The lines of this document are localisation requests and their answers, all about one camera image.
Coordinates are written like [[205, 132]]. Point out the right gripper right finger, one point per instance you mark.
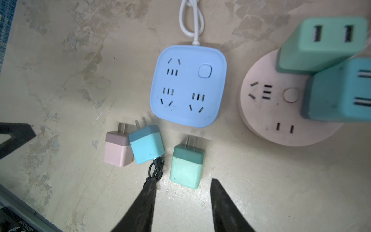
[[226, 216]]

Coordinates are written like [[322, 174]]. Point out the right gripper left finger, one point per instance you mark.
[[139, 217]]

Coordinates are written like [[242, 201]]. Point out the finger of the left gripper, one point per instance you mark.
[[20, 134]]

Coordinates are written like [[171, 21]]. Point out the teal charger adapter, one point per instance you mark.
[[341, 93]]

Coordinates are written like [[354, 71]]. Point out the green charger adapter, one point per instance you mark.
[[187, 164], [319, 43]]

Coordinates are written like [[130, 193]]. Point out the pink charger adapter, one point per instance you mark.
[[118, 151]]

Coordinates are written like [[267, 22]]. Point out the blue charger adapter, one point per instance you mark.
[[146, 142]]

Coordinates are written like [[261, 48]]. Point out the pink round power strip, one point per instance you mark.
[[270, 104]]

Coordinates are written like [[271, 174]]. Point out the blue square power strip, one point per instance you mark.
[[188, 85]]

